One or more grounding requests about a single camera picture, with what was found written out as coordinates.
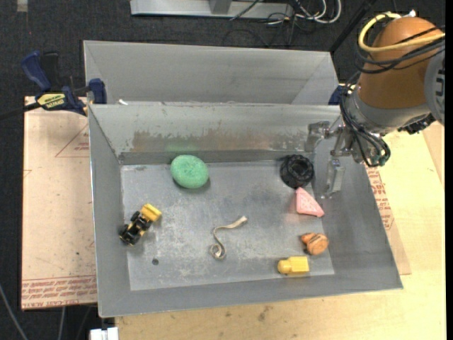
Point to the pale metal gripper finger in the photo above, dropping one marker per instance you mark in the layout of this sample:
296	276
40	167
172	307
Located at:
317	133
336	179

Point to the pink triangular toy food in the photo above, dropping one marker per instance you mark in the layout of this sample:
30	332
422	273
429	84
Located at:
306	205

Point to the black toy tyre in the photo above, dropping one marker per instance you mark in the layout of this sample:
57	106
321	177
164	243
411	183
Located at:
291	178

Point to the orange toy food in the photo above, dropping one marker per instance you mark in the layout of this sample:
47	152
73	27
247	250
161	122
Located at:
316	243

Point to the yellow plastic block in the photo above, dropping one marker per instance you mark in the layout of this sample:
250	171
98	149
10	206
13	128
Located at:
295	265

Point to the grey metal bin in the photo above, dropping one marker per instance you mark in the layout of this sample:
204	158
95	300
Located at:
219	232

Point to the green oval sponge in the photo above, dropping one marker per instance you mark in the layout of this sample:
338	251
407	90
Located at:
189	171

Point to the small white object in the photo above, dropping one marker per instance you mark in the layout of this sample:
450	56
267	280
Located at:
123	101

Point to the yellow and black toy vehicle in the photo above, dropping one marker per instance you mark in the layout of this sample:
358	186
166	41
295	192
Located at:
139	223

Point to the brown cardboard board, red print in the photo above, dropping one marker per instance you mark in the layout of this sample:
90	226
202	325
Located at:
56	207

